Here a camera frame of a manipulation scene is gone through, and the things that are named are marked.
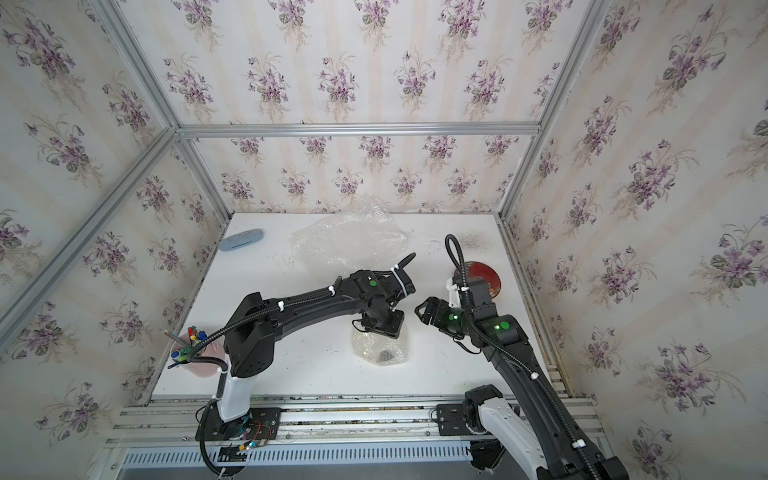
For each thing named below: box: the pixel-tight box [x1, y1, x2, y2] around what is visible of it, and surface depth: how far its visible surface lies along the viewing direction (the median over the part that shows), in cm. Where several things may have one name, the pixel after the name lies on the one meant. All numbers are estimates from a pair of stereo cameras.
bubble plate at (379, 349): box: [351, 326, 409, 367], surface depth 83 cm
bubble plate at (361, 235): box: [291, 194, 411, 278], surface depth 111 cm
